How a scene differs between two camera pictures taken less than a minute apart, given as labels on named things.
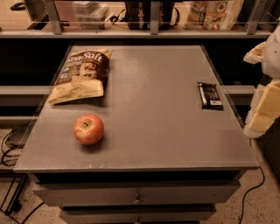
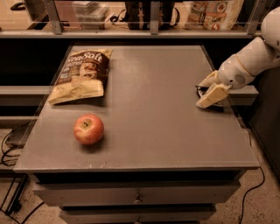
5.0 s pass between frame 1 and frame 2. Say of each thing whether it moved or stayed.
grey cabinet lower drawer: stayed
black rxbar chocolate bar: stayed
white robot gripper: moved
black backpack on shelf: stayed
